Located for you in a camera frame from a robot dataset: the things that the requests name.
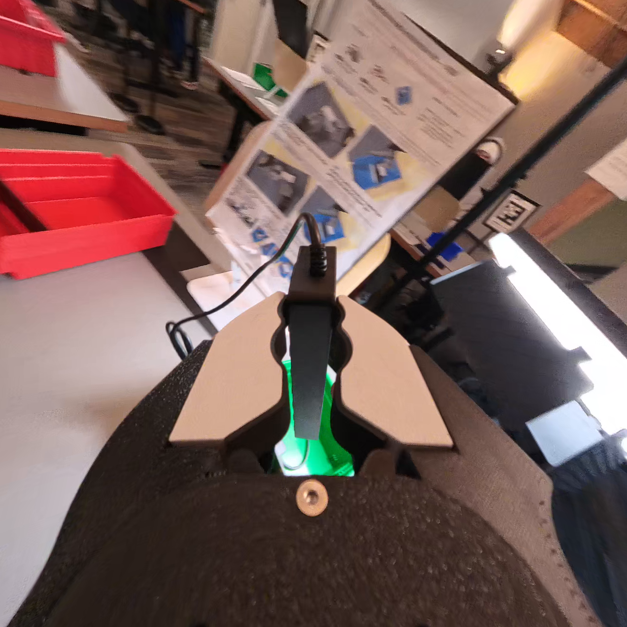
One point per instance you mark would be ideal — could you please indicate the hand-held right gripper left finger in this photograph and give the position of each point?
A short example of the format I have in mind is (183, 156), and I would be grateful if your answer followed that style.
(230, 387)

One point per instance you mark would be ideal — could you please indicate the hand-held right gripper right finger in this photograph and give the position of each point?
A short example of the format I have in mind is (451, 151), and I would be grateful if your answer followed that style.
(392, 392)

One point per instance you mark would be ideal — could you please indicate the green plastic bin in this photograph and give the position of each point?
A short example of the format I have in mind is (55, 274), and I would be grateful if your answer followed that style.
(323, 455)

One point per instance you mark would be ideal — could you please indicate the red plastic bin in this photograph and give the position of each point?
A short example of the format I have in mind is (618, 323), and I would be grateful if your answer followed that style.
(88, 230)

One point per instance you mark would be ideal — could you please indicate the white light panel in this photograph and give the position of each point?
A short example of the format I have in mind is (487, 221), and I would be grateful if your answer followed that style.
(553, 313)

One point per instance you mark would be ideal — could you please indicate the framed marker sign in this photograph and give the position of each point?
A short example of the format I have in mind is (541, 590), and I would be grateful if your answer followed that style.
(512, 211)

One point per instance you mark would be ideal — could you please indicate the black bin divider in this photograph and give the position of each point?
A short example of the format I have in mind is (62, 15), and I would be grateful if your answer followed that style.
(19, 210)

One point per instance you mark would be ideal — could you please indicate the black metal pole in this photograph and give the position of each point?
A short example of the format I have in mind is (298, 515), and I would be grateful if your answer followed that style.
(539, 156)

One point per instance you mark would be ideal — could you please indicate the instruction sheet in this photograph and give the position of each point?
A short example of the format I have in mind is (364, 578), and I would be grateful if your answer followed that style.
(416, 98)

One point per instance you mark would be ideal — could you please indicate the small green basket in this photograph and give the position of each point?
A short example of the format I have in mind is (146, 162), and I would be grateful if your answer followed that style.
(267, 78)

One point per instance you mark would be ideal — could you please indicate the long wooden table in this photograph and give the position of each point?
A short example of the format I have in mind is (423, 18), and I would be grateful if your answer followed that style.
(73, 98)

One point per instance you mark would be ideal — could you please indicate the black panel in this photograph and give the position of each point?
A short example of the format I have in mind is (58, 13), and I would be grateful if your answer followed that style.
(291, 24)

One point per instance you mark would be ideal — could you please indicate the red crate on far table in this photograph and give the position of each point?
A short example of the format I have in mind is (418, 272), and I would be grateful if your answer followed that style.
(24, 39)

